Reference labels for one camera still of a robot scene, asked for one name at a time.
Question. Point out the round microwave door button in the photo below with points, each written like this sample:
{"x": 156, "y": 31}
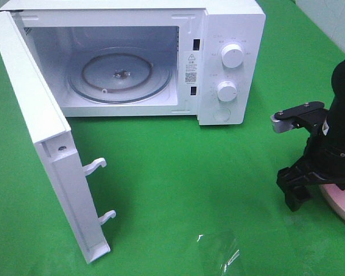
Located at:
{"x": 222, "y": 114}

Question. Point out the white microwave oven body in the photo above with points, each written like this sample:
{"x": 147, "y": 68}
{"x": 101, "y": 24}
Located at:
{"x": 56, "y": 31}

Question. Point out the clear tape patch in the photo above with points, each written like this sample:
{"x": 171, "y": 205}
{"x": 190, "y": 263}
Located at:
{"x": 219, "y": 254}

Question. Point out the glass microwave turntable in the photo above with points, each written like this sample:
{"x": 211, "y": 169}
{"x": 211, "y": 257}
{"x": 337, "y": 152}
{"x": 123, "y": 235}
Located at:
{"x": 120, "y": 75}

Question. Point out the white microwave door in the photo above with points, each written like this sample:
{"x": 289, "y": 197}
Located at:
{"x": 52, "y": 138}

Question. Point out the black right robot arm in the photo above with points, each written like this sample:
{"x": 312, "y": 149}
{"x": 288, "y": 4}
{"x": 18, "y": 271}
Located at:
{"x": 336, "y": 112}

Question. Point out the lower white microwave knob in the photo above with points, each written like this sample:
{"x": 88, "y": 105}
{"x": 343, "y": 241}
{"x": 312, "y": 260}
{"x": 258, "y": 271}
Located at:
{"x": 226, "y": 91}

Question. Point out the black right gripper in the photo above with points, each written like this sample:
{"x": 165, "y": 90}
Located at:
{"x": 323, "y": 162}

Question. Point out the white microwave knob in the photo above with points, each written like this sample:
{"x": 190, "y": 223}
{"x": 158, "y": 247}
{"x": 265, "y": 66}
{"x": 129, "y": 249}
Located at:
{"x": 232, "y": 55}
{"x": 226, "y": 91}

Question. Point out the green table cloth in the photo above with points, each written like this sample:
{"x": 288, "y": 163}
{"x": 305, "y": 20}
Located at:
{"x": 170, "y": 179}

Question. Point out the upper white microwave knob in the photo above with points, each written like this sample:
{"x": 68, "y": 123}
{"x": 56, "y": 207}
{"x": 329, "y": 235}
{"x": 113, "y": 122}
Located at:
{"x": 232, "y": 55}

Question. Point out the pink plate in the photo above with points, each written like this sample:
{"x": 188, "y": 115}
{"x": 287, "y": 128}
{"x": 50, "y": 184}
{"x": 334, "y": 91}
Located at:
{"x": 335, "y": 198}

